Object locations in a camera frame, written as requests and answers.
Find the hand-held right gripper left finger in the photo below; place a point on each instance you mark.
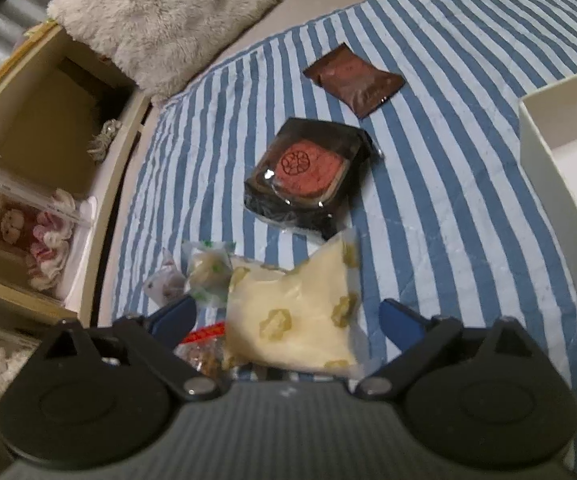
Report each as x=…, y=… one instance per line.
x=173, y=320

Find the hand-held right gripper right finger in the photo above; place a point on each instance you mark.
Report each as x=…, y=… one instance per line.
x=403, y=327

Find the red snack packet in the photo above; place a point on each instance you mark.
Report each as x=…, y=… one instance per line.
x=203, y=355

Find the green small sweet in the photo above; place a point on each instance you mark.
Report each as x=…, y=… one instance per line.
x=208, y=270

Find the cream snack packet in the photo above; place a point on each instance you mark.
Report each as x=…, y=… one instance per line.
x=288, y=310

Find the black mooncake packet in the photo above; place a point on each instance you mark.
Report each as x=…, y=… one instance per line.
x=303, y=170

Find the white cardboard box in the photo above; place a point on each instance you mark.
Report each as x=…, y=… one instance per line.
x=535, y=130

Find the brown snack packet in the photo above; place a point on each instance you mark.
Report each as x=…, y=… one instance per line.
x=353, y=80

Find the red plush doll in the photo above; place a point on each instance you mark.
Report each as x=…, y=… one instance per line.
x=38, y=240

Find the wooden shelf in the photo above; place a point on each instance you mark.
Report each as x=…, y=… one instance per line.
x=43, y=110

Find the fluffy white pillow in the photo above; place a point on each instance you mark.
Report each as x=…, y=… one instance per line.
x=158, y=20

